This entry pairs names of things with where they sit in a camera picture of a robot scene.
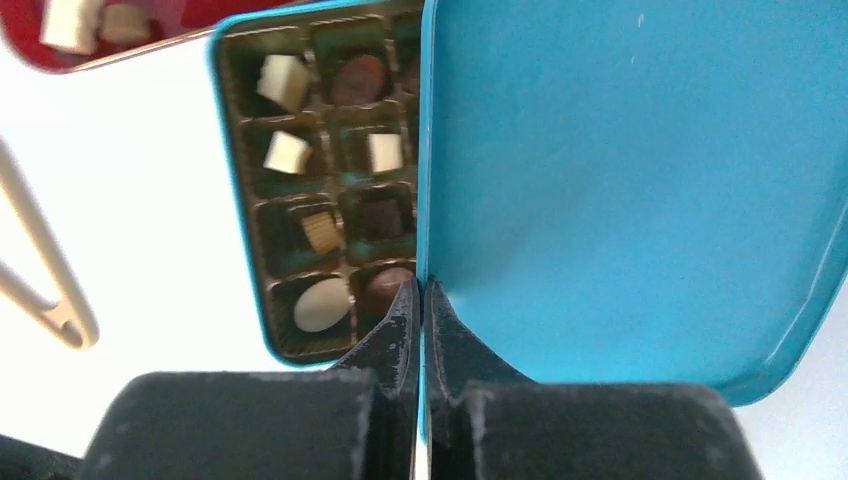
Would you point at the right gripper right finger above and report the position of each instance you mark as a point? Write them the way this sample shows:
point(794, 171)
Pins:
point(486, 420)

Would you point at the red chocolate tray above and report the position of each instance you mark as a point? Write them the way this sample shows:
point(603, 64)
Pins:
point(171, 22)

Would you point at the white ridged square chocolate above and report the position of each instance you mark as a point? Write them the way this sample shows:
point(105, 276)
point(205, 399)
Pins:
point(284, 80)

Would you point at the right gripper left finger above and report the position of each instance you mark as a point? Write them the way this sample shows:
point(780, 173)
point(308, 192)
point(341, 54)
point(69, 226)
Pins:
point(354, 420)

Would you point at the white tall bar chocolate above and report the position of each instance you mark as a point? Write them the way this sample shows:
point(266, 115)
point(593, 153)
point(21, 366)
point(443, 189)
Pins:
point(70, 26)

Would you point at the teal chocolate box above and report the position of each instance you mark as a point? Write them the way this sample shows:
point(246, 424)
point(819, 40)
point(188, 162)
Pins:
point(323, 35)

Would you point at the dark grey square chocolate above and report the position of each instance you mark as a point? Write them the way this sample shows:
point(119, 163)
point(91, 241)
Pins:
point(382, 219)

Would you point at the white ridged diamond chocolate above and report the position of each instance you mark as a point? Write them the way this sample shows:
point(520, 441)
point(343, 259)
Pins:
point(287, 154)

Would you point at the white rectangular bar chocolate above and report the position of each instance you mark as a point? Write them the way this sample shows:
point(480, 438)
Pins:
point(385, 152)

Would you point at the teal box lid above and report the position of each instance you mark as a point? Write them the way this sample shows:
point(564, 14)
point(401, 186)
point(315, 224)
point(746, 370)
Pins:
point(637, 191)

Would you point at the brown round chocolate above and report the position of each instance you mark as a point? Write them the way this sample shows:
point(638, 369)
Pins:
point(360, 80)

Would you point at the brown fluted cup chocolate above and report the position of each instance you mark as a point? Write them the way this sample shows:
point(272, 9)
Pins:
point(124, 24)

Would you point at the white oval chocolate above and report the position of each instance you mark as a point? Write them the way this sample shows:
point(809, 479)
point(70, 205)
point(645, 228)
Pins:
point(322, 305)

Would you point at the brown oval chocolate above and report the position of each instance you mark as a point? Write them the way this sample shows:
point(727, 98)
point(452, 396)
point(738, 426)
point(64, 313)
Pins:
point(382, 289)

